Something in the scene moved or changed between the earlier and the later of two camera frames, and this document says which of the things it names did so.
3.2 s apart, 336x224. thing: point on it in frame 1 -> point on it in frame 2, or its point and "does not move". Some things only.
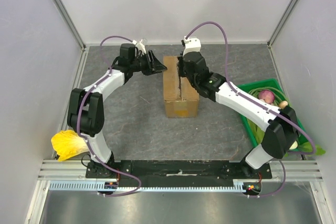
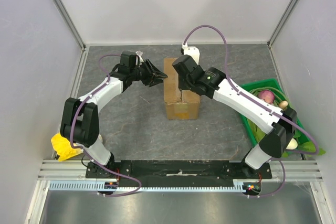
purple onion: x=268 y=96 does not move
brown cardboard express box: x=181 y=96 does not move
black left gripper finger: x=154 y=64 -> x=154 y=70
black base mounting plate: x=177 y=170 does not move
